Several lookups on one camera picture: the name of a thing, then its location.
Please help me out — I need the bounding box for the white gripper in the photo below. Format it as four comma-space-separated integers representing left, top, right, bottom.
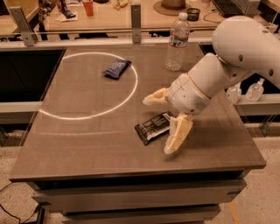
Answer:
143, 73, 211, 154

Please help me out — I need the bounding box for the black chocolate rxbar packet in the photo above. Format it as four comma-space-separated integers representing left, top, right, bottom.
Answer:
134, 111, 173, 145

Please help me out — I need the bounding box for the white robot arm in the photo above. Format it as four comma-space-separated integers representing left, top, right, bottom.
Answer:
143, 16, 280, 154

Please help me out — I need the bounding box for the blue blueberry rxbar packet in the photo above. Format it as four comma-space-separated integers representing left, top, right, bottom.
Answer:
102, 59, 131, 80

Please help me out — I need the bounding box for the small clear sanitizer bottle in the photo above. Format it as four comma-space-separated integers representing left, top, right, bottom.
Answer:
227, 83, 242, 104

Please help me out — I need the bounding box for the clear plastic water bottle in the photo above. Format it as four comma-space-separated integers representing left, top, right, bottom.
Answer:
165, 12, 190, 71

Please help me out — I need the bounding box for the grey table drawer base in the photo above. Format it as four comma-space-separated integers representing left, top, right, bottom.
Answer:
33, 172, 247, 224

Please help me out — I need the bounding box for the black mesh pen cup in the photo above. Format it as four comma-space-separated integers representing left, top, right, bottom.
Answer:
187, 8, 200, 22

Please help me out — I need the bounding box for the brown brimmed hat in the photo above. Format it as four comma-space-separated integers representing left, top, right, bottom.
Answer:
153, 0, 191, 16

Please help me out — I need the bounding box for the black computer keyboard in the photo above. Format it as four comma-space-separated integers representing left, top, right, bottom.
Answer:
212, 0, 244, 18

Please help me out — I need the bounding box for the red plastic cup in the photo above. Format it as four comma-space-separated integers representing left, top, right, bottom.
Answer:
82, 0, 94, 17

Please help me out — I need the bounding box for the black desk cable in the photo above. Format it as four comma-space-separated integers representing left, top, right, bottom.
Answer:
202, 10, 226, 25

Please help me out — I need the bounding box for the grey metal bracket middle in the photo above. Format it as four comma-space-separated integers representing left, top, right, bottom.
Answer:
130, 3, 141, 44

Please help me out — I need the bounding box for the grey metal bracket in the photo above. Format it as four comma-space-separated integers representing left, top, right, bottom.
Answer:
244, 0, 260, 18
130, 3, 141, 44
10, 6, 38, 46

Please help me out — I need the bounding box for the grey metal bracket right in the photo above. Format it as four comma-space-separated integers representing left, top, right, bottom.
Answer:
244, 0, 260, 18

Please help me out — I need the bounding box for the grey metal bracket left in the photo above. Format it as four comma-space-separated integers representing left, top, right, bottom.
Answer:
10, 6, 38, 46

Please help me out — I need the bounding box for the black floor cable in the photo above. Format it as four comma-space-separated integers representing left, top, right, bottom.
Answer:
0, 182, 42, 224

